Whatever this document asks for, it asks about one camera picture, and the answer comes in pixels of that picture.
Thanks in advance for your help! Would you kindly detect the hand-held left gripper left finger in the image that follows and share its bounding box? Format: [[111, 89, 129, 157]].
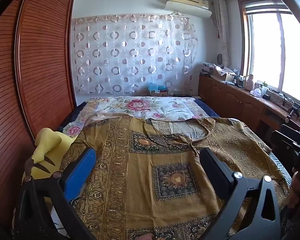
[[14, 147, 97, 240]]

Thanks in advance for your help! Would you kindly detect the patterned fabric box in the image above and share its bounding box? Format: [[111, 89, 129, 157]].
[[202, 62, 215, 74]]

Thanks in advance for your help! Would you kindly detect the wooden louvered wardrobe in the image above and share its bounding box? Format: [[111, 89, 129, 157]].
[[0, 0, 77, 230]]

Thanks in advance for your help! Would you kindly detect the beige patterned window curtain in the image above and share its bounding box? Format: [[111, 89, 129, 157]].
[[213, 0, 232, 68]]

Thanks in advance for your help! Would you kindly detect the wall air conditioner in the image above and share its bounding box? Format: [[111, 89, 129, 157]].
[[164, 0, 212, 18]]

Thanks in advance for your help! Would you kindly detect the cardboard box with blue bags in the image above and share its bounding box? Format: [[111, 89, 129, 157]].
[[147, 82, 169, 97]]

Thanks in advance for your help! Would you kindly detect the golden patterned garment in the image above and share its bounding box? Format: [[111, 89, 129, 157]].
[[60, 116, 290, 240]]

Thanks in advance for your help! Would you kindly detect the sheer circle-patterned curtain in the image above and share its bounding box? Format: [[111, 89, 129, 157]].
[[71, 14, 199, 95]]

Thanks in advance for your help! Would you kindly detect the open cardboard box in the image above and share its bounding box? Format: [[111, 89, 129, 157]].
[[212, 65, 237, 79]]

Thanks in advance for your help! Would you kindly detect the pink bottle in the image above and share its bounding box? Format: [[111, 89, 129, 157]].
[[244, 74, 255, 90]]

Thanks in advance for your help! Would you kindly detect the window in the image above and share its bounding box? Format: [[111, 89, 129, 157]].
[[237, 0, 300, 110]]

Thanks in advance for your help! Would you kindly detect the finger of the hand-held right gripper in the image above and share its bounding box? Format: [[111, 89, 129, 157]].
[[271, 130, 298, 155]]

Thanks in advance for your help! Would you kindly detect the person's right hand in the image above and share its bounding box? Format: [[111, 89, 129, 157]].
[[287, 171, 300, 209]]

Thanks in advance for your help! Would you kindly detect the yellow plush toy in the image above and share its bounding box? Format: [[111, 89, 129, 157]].
[[21, 127, 74, 180]]

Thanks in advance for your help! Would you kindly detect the floral blanket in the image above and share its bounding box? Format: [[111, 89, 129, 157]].
[[65, 96, 210, 135]]

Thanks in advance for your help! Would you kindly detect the small black tripod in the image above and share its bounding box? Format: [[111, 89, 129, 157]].
[[286, 104, 300, 123]]

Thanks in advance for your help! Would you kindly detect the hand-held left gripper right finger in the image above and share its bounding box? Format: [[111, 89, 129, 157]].
[[199, 147, 282, 240]]

